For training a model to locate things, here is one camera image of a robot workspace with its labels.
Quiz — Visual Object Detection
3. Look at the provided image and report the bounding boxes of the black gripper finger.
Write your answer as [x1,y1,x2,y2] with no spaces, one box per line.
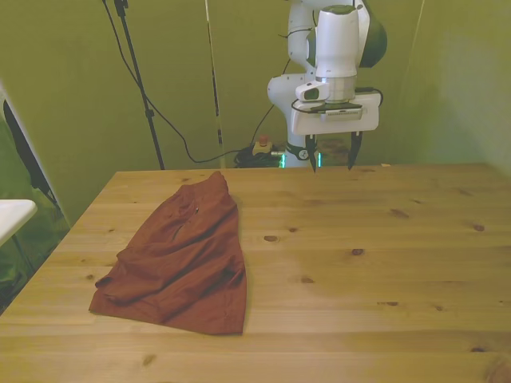
[347,131,363,172]
[306,134,321,174]

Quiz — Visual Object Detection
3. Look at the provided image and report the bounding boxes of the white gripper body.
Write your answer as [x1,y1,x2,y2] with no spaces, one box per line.
[290,92,380,136]

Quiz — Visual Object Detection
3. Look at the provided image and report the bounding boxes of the rust red shorts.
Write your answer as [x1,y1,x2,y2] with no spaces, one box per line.
[88,170,248,335]

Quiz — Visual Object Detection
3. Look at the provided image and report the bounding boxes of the red emergency stop button box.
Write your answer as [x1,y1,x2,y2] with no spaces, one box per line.
[252,135,274,158]

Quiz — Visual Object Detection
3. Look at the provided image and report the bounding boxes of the thin striped pole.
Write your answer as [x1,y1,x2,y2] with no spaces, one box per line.
[204,0,225,169]

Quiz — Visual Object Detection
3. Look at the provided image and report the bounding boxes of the black tripod stand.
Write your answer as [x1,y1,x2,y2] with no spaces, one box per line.
[113,0,166,171]

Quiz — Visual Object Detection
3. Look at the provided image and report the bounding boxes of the white side table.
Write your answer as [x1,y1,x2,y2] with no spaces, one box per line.
[0,199,38,247]

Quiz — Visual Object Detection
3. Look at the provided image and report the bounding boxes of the dark wrist camera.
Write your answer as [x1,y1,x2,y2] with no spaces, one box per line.
[311,102,369,120]

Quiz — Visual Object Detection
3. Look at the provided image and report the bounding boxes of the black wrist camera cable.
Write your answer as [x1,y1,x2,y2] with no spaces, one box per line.
[278,26,384,116]

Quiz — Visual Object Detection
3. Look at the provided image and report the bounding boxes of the black cable bundle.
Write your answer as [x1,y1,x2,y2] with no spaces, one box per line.
[233,146,287,169]

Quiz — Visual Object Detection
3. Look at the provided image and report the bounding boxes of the black hanging cable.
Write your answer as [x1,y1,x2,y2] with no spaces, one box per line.
[101,0,240,164]

